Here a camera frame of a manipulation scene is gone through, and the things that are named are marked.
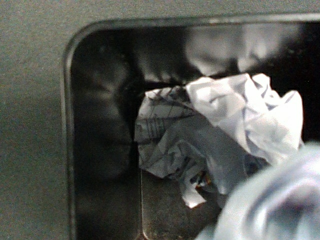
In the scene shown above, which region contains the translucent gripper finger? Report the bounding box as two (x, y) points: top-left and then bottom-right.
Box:
(196, 142), (320, 240)

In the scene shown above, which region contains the white paper ball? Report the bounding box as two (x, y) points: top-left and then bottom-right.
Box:
(134, 86), (268, 208)

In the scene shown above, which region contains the black square bin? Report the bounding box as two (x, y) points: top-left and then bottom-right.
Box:
(61, 13), (320, 240)

